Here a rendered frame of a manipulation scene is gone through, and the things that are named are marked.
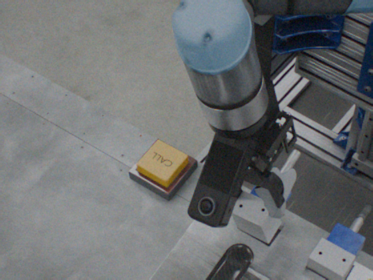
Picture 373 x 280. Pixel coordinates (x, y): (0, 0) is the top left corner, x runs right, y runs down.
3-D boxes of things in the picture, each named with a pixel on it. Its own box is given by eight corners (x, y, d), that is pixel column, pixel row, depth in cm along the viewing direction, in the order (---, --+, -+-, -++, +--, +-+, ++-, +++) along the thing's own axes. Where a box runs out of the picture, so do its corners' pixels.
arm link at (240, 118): (239, 120, 77) (176, 95, 80) (246, 145, 80) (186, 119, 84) (276, 69, 79) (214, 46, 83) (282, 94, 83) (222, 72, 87)
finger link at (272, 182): (295, 203, 92) (270, 160, 86) (288, 212, 92) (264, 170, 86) (265, 193, 95) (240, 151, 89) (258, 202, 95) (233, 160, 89)
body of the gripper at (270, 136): (300, 144, 93) (288, 85, 83) (264, 197, 90) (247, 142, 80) (249, 123, 96) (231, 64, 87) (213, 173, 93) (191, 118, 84)
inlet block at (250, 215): (284, 155, 107) (278, 135, 102) (315, 168, 104) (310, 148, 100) (238, 229, 103) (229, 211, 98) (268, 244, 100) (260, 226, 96)
